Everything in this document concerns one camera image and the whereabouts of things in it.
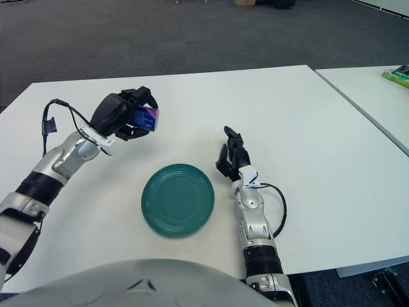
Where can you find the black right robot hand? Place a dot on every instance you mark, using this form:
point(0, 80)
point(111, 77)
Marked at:
point(239, 155)

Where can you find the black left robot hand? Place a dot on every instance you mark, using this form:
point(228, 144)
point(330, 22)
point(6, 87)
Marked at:
point(112, 112)

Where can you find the blue gum box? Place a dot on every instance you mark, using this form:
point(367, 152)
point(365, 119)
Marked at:
point(147, 118)

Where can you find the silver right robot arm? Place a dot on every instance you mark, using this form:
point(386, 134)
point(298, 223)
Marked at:
point(254, 220)

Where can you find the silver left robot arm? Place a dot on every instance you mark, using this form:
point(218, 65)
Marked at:
point(64, 153)

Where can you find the green ribbed plate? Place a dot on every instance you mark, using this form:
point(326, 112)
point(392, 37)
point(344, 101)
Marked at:
point(178, 201)

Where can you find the brown cardboard box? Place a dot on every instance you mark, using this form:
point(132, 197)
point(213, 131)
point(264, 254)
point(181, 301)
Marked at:
point(244, 2)

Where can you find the black bulky background object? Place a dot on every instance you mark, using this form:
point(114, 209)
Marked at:
point(274, 2)

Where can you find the green flat box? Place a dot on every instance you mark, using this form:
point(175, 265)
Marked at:
point(397, 79)

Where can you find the grey robot torso shell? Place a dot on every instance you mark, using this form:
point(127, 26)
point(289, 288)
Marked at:
point(96, 288)

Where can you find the black object on green box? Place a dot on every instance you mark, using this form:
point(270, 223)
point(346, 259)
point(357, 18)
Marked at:
point(402, 69)

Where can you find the black table foot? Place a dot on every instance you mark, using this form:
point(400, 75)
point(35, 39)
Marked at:
point(388, 286)

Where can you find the white table frame beam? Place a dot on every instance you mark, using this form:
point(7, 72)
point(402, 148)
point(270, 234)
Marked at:
point(351, 270)

